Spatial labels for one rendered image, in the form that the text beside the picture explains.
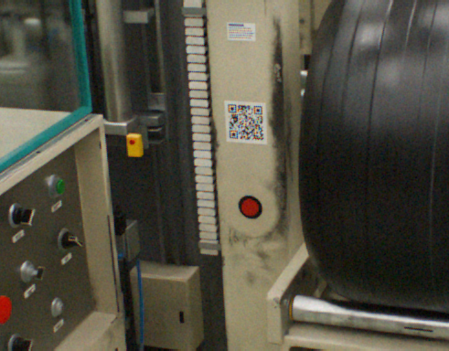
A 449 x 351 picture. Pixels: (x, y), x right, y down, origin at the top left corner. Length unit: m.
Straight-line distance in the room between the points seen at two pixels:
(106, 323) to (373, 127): 0.62
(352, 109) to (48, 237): 0.54
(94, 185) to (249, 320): 0.41
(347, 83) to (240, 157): 0.34
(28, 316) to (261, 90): 0.54
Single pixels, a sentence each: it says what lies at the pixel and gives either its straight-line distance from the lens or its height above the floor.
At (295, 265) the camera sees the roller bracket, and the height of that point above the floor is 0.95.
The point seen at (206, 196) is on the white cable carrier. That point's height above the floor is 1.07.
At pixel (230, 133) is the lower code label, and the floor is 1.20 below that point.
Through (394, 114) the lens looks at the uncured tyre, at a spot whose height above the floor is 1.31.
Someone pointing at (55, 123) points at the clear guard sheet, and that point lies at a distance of 1.67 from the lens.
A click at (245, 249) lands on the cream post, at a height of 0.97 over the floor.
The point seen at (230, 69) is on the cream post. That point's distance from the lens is 1.79.
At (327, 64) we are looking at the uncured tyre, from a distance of 1.60.
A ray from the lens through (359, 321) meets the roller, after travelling 1.81.
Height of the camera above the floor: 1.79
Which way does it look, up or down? 22 degrees down
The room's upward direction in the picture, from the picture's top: 3 degrees counter-clockwise
